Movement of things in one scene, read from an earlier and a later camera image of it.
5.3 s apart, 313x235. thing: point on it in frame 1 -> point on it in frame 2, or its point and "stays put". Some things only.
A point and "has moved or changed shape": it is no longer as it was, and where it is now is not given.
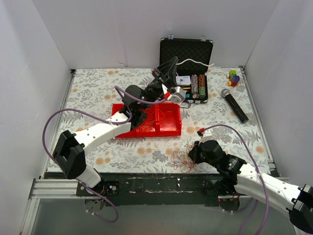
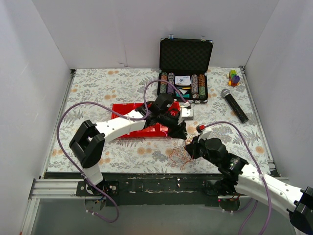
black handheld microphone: (226, 93) stays put
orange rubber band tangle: (180, 157) has moved or changed shape
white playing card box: (183, 80) stays put
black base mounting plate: (158, 189) stays put
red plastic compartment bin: (164, 119) stays put
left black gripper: (160, 79) -> (178, 128)
